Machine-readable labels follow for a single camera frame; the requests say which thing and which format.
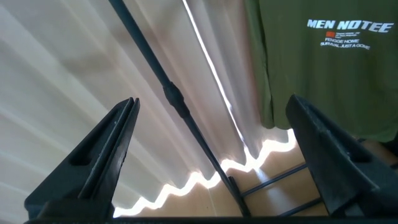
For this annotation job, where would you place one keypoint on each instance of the green printed shirt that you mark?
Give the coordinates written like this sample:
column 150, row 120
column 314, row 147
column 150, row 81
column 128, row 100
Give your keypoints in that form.
column 326, row 77

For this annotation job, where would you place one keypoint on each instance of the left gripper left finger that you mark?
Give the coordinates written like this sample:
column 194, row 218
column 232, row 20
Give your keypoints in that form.
column 93, row 174

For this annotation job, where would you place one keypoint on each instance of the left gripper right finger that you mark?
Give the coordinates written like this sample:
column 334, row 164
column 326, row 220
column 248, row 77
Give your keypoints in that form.
column 345, row 174

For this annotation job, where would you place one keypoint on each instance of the black clothes rack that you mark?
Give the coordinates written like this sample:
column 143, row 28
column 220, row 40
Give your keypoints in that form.
column 172, row 93

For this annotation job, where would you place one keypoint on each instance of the beige curtain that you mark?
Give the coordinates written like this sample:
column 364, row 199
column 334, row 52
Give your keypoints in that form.
column 62, row 62

